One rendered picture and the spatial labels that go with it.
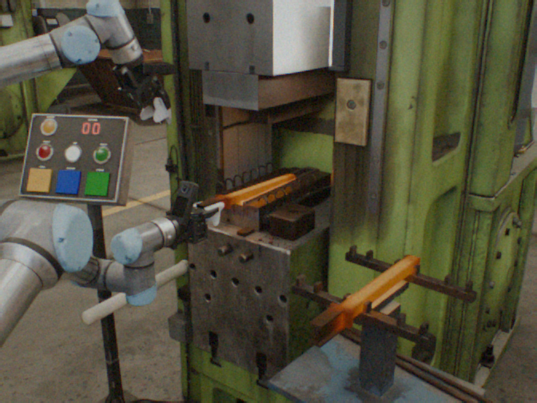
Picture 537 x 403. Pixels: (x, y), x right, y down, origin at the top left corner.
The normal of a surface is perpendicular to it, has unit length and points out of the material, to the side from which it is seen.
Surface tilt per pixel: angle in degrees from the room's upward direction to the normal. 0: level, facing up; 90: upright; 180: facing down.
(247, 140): 90
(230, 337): 90
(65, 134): 60
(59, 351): 0
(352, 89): 90
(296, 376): 0
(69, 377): 0
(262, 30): 90
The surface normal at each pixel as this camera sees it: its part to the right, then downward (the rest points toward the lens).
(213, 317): -0.58, 0.27
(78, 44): 0.41, 0.31
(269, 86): 0.81, 0.20
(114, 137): -0.16, -0.18
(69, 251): 0.99, 0.00
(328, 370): 0.00, -0.94
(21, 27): 0.68, 0.06
